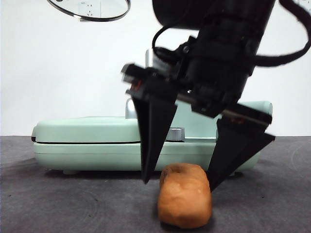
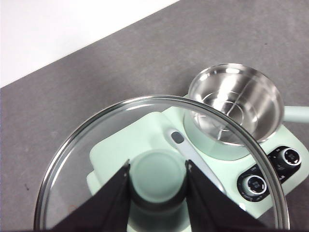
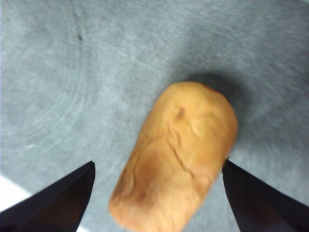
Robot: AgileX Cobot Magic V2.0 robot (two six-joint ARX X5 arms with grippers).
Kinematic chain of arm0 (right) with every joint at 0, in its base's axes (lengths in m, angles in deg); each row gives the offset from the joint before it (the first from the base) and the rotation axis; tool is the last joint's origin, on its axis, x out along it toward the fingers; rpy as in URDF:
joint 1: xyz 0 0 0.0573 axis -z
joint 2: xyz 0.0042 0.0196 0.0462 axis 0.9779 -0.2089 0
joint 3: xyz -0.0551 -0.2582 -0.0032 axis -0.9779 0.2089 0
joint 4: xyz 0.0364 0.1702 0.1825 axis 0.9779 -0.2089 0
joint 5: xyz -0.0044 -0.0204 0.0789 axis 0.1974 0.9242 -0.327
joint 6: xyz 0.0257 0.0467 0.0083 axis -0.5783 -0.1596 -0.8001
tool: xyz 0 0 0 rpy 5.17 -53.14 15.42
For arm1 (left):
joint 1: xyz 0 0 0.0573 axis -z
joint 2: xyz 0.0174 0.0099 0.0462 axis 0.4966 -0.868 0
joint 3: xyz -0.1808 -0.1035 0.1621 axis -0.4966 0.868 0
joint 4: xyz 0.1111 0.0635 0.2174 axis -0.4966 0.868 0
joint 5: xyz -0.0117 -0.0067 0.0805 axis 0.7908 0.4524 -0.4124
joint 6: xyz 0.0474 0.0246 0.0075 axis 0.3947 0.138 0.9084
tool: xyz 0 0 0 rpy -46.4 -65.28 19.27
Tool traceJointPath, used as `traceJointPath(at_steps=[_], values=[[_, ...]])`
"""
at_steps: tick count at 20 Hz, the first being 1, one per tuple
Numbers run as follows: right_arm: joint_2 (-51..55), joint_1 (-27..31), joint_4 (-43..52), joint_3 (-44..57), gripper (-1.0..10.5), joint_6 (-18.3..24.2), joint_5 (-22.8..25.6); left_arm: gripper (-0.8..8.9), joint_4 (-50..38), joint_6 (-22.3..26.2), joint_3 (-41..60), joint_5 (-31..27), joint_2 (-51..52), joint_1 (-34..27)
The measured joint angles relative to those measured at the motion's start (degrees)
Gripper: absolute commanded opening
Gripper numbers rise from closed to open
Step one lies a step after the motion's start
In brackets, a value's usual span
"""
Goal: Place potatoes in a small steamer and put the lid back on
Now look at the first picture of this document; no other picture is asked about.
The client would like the thick black sleeved cable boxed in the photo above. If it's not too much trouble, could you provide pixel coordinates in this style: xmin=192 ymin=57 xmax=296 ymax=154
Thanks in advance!
xmin=254 ymin=0 xmax=311 ymax=68

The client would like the mint green breakfast machine base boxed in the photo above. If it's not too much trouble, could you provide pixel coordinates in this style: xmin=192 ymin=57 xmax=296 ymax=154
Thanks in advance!
xmin=34 ymin=135 xmax=262 ymax=176

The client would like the thin black cable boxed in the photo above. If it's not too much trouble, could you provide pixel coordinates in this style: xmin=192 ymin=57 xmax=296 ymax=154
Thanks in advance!
xmin=152 ymin=24 xmax=176 ymax=59

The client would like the chrome griddle lid handle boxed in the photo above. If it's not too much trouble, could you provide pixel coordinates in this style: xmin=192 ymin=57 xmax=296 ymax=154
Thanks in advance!
xmin=125 ymin=99 xmax=138 ymax=119

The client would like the mint green hinged griddle lid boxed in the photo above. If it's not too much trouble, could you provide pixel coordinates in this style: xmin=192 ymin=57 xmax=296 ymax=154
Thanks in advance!
xmin=31 ymin=116 xmax=142 ymax=144

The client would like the silver control knob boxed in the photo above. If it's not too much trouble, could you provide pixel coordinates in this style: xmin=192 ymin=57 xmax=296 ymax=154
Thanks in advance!
xmin=167 ymin=127 xmax=186 ymax=142

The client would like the white wall socket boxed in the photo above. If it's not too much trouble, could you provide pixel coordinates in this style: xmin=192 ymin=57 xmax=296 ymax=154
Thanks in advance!
xmin=79 ymin=0 xmax=102 ymax=22

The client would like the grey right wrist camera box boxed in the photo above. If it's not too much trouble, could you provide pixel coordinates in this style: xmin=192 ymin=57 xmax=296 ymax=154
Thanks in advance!
xmin=145 ymin=48 xmax=171 ymax=71

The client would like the glass pot lid green knob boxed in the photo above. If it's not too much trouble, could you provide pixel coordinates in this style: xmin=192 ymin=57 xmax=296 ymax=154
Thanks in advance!
xmin=47 ymin=0 xmax=131 ymax=23

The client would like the brown potato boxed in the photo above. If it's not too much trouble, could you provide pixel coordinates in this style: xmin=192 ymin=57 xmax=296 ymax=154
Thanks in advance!
xmin=157 ymin=163 xmax=212 ymax=230

